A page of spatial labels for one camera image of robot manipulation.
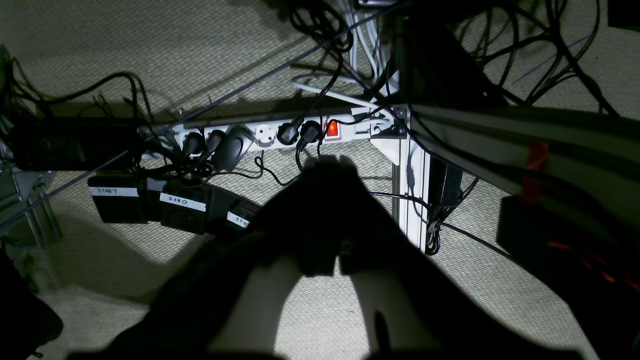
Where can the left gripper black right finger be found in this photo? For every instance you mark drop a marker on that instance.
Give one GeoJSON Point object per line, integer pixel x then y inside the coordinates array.
{"type": "Point", "coordinates": [411, 309]}

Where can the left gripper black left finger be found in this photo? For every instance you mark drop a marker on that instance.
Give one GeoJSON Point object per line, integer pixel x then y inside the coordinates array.
{"type": "Point", "coordinates": [226, 304]}

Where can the black pedal labelled stop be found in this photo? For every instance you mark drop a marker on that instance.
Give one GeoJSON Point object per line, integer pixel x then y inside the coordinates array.
{"type": "Point", "coordinates": [229, 217]}

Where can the white power strip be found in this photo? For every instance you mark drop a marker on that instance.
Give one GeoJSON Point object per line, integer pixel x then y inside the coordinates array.
{"type": "Point", "coordinates": [190, 138]}

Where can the black pedal labelled zero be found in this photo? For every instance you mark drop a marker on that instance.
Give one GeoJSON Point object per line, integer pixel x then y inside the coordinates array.
{"type": "Point", "coordinates": [185, 208]}

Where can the black pedal labelled start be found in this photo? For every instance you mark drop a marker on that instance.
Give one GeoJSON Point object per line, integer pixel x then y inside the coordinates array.
{"type": "Point", "coordinates": [118, 198]}

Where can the aluminium profile frame post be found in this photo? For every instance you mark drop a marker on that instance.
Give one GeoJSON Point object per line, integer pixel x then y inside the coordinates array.
{"type": "Point", "coordinates": [410, 178]}

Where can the black table leg frame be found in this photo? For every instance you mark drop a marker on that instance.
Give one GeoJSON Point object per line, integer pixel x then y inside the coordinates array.
{"type": "Point", "coordinates": [495, 89]}

